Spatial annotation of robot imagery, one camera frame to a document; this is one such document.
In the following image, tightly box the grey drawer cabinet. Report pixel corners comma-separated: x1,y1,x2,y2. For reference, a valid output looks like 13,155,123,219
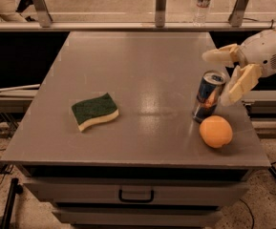
3,31,269,229

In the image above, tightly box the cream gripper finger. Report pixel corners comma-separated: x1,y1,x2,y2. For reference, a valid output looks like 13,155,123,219
221,64,262,106
202,44,239,68

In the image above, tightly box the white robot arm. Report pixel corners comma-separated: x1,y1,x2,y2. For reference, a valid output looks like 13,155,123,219
202,28,276,106

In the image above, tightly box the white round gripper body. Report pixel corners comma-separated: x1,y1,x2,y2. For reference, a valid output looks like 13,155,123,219
239,29,276,77

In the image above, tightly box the metal railing frame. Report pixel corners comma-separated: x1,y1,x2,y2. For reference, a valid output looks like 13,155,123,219
0,0,276,31

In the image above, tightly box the green yellow sponge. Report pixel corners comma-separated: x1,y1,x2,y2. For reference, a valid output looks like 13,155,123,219
72,94,119,132

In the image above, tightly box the black metal stand leg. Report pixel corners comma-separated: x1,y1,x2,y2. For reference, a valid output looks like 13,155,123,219
1,177,23,229

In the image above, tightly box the black drawer handle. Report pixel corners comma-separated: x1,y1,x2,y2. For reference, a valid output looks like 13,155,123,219
118,189,155,203

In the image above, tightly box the clear plastic water bottle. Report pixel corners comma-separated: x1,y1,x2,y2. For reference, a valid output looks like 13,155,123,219
193,0,211,27

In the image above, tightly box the orange fruit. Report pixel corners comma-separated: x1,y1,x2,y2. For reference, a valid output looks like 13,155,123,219
200,115,233,148

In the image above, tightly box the Red Bull can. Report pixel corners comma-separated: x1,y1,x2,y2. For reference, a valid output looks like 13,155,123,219
192,70,226,123

